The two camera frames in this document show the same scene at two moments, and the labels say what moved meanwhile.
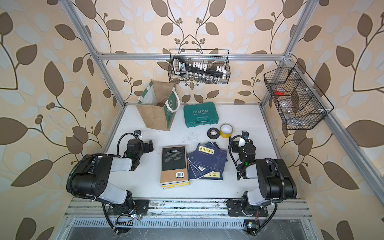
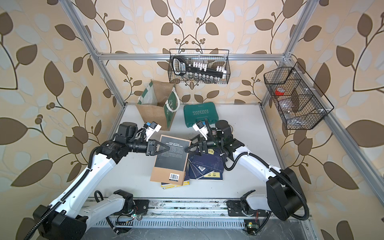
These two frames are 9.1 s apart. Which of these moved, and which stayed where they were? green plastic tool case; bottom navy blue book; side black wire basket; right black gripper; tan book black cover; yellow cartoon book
Moved: tan book black cover; right black gripper
Stayed: green plastic tool case; bottom navy blue book; yellow cartoon book; side black wire basket
